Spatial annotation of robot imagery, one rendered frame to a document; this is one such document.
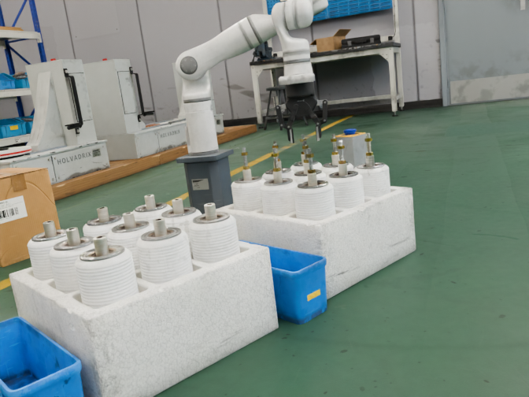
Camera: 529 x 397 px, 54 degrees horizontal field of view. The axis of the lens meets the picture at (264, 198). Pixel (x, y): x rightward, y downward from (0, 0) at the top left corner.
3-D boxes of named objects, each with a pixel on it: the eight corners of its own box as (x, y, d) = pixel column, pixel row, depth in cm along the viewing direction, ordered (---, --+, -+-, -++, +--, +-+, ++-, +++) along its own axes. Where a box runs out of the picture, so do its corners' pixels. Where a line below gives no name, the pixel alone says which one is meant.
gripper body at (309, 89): (316, 78, 140) (319, 113, 142) (284, 82, 141) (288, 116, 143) (314, 78, 133) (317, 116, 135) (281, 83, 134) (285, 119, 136)
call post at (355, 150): (342, 231, 172) (334, 137, 166) (355, 225, 177) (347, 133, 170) (360, 233, 167) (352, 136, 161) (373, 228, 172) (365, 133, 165)
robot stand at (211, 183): (189, 246, 177) (175, 158, 170) (208, 233, 190) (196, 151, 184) (227, 246, 171) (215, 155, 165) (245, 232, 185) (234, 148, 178)
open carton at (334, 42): (322, 53, 627) (321, 34, 622) (353, 49, 603) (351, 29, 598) (310, 54, 603) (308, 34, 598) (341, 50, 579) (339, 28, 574)
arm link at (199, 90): (179, 53, 172) (186, 106, 176) (172, 52, 163) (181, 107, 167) (206, 50, 172) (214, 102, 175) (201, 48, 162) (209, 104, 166)
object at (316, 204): (318, 247, 137) (311, 179, 133) (347, 253, 130) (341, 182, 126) (293, 259, 130) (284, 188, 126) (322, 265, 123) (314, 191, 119)
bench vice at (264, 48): (263, 61, 613) (260, 40, 608) (276, 60, 606) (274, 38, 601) (249, 62, 576) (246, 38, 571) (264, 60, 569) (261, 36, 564)
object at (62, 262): (59, 335, 103) (39, 247, 99) (104, 317, 109) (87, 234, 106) (79, 349, 96) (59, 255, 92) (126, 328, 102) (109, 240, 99)
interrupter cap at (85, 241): (47, 248, 99) (46, 245, 99) (85, 237, 104) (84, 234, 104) (63, 254, 94) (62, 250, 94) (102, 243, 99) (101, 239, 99)
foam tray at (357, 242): (221, 271, 149) (212, 209, 145) (312, 233, 175) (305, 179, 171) (327, 300, 121) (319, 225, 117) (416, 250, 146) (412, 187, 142)
